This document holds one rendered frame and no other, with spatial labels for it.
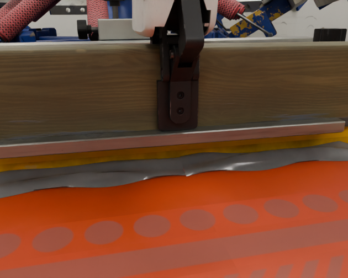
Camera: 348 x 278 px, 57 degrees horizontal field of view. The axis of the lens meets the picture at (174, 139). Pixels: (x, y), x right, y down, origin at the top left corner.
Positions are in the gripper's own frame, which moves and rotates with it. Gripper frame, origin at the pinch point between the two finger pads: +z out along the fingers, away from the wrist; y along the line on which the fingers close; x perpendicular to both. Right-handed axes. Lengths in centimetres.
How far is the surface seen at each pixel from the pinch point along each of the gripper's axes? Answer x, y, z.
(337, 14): 200, -241, -13
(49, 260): -9.0, 10.9, 5.8
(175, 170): -0.3, 2.3, 5.5
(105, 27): -4.7, -34.6, -5.2
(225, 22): 164, -420, -5
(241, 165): 5.4, 2.6, 5.5
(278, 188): 6.7, 6.7, 5.7
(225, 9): 29, -66, -10
